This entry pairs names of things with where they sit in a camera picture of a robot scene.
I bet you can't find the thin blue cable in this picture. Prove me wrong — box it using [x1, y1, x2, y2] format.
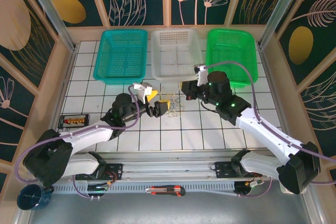
[170, 97, 184, 111]

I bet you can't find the grey slotted cable duct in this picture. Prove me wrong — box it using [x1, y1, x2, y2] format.
[51, 180, 237, 196]

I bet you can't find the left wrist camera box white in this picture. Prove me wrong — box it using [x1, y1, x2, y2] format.
[132, 83, 153, 104]

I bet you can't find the thin yellow cable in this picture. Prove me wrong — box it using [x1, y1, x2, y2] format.
[164, 91, 186, 119]

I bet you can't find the grey flat cable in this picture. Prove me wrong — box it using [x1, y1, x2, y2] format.
[183, 188, 238, 197]

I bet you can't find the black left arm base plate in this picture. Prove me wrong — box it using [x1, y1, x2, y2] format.
[75, 163, 124, 182]

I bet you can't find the dark blue mug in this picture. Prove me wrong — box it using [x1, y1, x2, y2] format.
[17, 184, 55, 211]

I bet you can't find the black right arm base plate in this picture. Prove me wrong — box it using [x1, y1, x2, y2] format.
[214, 161, 263, 179]

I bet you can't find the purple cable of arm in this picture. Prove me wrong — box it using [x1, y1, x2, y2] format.
[14, 85, 140, 199]
[204, 60, 336, 198]

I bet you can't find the thin dark cable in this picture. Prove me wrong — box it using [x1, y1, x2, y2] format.
[213, 44, 232, 70]

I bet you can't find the black case with red parts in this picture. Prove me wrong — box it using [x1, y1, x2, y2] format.
[58, 114, 90, 130]

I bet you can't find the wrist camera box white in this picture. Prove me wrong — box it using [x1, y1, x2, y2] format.
[193, 63, 208, 87]
[132, 83, 153, 104]

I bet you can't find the teal plastic basket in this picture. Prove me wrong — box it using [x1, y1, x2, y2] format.
[93, 29, 148, 86]

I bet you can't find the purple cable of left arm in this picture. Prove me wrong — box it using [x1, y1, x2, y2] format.
[14, 85, 140, 199]

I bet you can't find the white plastic basket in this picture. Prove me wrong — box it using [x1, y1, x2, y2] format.
[150, 28, 204, 84]

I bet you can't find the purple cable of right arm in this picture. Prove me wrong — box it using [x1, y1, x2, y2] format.
[204, 60, 336, 198]

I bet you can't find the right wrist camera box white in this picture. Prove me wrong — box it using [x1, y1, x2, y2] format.
[193, 63, 208, 87]

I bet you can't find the orange black utility knife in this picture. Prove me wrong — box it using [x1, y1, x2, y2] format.
[144, 185, 186, 198]

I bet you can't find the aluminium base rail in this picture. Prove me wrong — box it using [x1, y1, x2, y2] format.
[26, 152, 310, 183]

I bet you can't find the green plastic basket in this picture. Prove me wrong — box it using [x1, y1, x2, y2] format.
[206, 28, 259, 90]

